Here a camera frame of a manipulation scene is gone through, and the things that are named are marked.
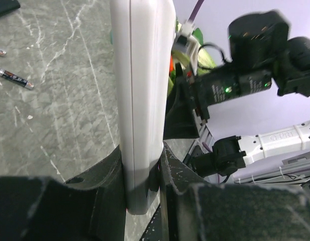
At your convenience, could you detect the orange carrot toy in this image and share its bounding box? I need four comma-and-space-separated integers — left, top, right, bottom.
169, 56, 174, 76

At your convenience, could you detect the white remote control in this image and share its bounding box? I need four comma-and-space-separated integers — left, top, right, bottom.
110, 1, 176, 215

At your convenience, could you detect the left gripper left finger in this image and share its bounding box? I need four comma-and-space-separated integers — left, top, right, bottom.
0, 148, 126, 240

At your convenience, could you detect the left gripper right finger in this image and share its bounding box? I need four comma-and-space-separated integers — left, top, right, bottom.
141, 146, 310, 240

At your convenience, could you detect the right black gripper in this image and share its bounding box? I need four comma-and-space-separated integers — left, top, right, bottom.
163, 63, 272, 140

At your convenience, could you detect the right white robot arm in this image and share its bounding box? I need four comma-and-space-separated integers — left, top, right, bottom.
164, 10, 310, 177

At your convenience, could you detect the small dark battery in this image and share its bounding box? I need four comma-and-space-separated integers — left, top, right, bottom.
0, 69, 34, 90

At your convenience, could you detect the large bok choy toy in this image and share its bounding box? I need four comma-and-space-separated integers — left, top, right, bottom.
167, 28, 216, 95

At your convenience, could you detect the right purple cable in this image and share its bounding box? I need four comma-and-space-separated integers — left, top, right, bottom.
188, 0, 204, 25

